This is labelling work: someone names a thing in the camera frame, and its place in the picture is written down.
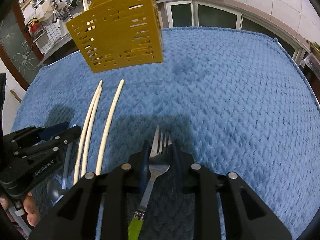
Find brown kitchen counter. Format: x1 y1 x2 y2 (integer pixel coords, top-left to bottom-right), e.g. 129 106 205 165
160 0 310 53

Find grey-blue handled utensil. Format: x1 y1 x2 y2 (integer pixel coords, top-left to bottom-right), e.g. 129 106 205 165
61 142 74 190

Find person's left hand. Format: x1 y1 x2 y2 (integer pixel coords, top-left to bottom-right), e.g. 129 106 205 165
0 192 42 228

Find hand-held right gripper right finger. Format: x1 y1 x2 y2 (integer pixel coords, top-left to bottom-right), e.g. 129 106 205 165
155 139 293 240

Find green handled fork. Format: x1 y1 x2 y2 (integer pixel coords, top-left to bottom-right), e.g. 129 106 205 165
127 125 173 240

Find steel sink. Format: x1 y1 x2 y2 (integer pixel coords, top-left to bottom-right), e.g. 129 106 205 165
42 34 75 60

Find brown frosted glass door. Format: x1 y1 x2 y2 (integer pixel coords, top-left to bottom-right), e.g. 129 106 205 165
0 0 47 90

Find red yellow gloves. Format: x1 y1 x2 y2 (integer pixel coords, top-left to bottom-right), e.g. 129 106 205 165
25 19 42 34

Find blue knitted blanket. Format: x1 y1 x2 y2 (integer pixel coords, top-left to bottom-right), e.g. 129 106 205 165
11 26 320 240

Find white hanging cloth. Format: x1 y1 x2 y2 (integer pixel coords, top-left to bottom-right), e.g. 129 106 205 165
35 1 54 22

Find wooden stick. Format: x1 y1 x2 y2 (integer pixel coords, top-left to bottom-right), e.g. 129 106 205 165
10 90 22 104

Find clear plastic sheet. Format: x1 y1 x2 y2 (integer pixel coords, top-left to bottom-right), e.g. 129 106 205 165
301 52 320 73

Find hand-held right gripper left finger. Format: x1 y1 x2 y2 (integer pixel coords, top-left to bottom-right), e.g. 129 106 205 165
29 140 153 240

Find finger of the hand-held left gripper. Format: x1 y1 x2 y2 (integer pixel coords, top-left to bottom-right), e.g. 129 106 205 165
10 126 82 160
2 122 70 150

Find steel faucet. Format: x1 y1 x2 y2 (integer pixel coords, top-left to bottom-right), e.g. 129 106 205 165
51 4 72 24

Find yellow slotted utensil holder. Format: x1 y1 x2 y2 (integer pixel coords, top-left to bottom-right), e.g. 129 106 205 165
65 0 164 74

